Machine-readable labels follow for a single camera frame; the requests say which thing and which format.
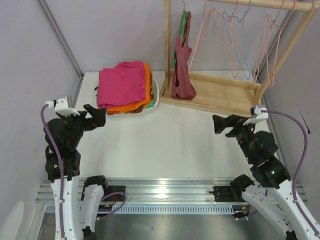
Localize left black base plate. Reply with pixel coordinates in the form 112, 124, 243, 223
101, 185, 126, 203

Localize orange folded cloth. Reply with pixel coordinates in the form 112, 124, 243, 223
106, 62, 153, 113

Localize green plastic hanger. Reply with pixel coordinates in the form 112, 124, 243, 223
170, 0, 189, 70

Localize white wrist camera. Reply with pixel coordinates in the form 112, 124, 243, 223
45, 95, 80, 117
243, 104, 269, 126

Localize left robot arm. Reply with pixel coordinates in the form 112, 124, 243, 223
40, 104, 109, 240

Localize wooden clothes rack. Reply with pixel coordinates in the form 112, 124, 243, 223
160, 0, 320, 117

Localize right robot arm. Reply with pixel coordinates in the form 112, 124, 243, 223
212, 108, 320, 240

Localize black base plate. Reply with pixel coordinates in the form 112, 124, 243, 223
208, 185, 242, 202
101, 185, 126, 203

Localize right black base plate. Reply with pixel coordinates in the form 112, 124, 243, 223
208, 185, 242, 202

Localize maroon tank top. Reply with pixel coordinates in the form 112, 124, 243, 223
171, 11, 197, 101

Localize white laundry basket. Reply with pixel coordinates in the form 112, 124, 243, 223
94, 75, 159, 116

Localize aluminium mounting rail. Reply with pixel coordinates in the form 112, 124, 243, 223
34, 177, 308, 205

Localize white slotted cable duct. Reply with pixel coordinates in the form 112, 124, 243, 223
46, 204, 251, 216

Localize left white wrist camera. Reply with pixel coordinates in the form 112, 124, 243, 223
45, 95, 80, 117

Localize pink wire hanger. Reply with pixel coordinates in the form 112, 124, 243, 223
252, 0, 286, 87
212, 3, 239, 79
266, 0, 297, 88
188, 0, 212, 72

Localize blue wire hanger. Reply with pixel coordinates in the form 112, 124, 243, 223
222, 0, 252, 81

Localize pink trousers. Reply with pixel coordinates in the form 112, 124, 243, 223
97, 60, 146, 109

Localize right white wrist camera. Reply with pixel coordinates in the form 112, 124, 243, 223
243, 104, 269, 126

